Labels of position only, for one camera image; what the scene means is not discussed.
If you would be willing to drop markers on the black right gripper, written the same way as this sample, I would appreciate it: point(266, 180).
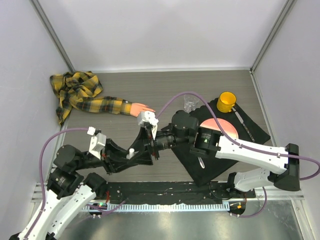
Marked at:
point(144, 142)

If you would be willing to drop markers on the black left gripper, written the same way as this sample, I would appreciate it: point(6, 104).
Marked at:
point(109, 159)

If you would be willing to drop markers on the white nail polish bottle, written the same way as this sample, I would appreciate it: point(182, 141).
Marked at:
point(131, 153)

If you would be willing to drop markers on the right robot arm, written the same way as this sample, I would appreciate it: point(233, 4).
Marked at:
point(277, 166)

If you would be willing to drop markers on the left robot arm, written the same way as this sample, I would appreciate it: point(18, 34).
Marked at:
point(67, 192)

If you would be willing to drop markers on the mannequin hand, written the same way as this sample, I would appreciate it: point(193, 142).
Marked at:
point(136, 108)

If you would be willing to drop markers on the silver fork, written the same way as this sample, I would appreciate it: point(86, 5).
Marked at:
point(201, 162)

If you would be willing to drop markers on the black scalloped placemat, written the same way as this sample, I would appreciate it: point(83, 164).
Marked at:
point(216, 168)

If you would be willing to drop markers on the clear plastic cup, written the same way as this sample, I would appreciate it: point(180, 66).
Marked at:
point(190, 102)

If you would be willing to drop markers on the yellow plaid shirt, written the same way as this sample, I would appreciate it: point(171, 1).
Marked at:
point(80, 90)

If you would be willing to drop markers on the yellow mug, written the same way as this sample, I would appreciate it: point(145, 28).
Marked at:
point(226, 101)

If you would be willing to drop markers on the silver knife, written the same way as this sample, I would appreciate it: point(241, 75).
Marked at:
point(243, 124)

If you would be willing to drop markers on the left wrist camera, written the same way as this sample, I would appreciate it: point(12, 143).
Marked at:
point(97, 142)

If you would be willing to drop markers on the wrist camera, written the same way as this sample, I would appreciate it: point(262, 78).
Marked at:
point(97, 142)
point(148, 117)

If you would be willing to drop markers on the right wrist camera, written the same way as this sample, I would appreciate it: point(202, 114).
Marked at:
point(148, 117)

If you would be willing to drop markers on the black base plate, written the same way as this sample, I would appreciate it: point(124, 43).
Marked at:
point(173, 192)

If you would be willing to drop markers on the white cable duct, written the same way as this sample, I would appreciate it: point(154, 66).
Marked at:
point(126, 208)

